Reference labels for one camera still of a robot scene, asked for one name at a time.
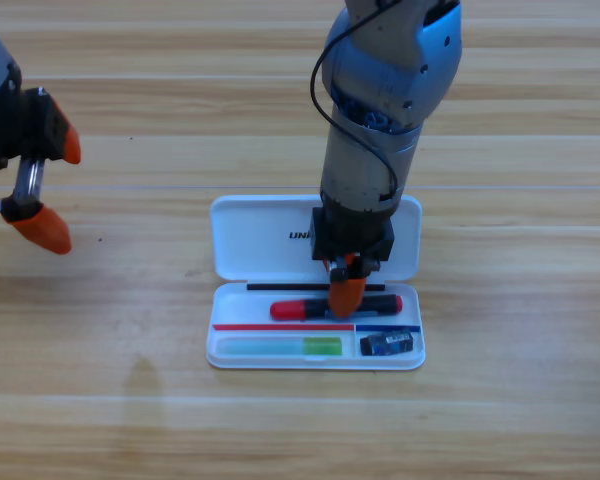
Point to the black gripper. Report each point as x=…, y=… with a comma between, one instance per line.
x=355, y=235
x=10, y=130

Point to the red and black marker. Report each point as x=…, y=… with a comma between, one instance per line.
x=292, y=309

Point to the green highlighter pen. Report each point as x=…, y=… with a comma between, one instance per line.
x=320, y=346

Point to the white Unitree pencil case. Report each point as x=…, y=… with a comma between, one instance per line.
x=260, y=225

